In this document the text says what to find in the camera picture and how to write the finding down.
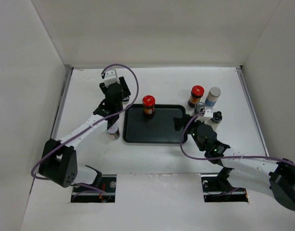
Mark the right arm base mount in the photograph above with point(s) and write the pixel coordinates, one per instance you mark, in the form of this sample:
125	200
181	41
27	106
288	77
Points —
217	189

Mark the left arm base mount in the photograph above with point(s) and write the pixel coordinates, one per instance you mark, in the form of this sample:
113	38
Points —
91	186

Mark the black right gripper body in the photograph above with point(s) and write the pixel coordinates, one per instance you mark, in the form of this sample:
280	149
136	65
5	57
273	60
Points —
193	131

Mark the red lid chili jar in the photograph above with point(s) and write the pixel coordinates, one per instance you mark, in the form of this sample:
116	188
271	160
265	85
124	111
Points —
148	103

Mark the clear lid salt grinder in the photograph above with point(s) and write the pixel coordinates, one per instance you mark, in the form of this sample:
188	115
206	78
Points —
199	107

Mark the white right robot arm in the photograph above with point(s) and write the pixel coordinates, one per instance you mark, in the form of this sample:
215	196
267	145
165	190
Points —
271	176

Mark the silver lid blue shaker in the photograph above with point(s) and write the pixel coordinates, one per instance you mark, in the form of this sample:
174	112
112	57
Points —
125	103

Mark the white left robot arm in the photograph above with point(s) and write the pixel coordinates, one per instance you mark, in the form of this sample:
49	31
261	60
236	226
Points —
59	159

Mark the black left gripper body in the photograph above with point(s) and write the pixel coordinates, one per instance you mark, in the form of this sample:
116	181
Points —
104	87

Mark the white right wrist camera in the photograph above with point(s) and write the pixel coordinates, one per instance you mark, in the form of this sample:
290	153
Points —
206	115

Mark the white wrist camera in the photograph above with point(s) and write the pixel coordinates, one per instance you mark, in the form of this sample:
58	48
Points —
206	115
110	77

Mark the black cap white bottle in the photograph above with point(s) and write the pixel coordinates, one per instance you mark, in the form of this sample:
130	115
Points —
215	121

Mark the red lid sauce jar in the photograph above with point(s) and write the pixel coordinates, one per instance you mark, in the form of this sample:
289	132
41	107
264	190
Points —
196	94

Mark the black rectangular tray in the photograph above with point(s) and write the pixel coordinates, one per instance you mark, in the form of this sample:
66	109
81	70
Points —
159	129

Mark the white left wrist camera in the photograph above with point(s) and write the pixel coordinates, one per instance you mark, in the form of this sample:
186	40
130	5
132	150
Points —
110	77

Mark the blue label spice shaker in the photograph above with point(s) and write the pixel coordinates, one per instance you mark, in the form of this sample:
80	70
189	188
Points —
212	96

